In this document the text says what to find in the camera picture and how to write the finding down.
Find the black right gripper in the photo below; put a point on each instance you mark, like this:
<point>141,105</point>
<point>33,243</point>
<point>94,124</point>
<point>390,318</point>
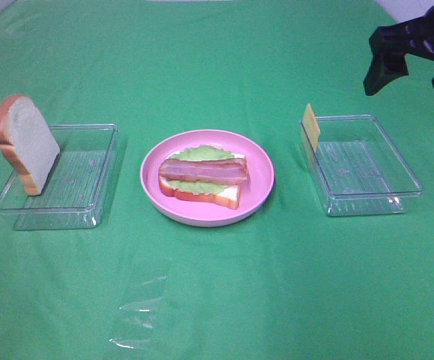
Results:
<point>389,45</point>

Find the yellow cheese slice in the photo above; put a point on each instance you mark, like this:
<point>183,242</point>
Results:
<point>311,126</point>

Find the bacon strip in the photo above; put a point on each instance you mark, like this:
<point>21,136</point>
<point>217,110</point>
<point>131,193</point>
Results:
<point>233,161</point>
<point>175,169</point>

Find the bread slice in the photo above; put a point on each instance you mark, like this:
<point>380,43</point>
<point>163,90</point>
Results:
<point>26,142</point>
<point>229,198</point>

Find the green lettuce leaf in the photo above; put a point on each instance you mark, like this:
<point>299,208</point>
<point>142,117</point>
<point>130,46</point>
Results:
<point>200,153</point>

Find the right clear plastic tray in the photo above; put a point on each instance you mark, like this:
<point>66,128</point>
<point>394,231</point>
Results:
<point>356,168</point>

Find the clear plastic tray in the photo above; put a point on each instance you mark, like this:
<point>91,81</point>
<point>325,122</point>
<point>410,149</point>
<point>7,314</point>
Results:
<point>79,187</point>
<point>356,168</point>

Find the green tablecloth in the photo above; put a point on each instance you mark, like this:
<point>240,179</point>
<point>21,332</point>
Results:
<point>288,282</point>

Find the pink round plate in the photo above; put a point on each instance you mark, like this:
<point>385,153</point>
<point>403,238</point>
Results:
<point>205,214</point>

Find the left clear plastic tray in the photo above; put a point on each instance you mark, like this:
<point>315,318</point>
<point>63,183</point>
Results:
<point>79,187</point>

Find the clear tape patch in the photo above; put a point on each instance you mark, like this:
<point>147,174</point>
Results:
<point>136,317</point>

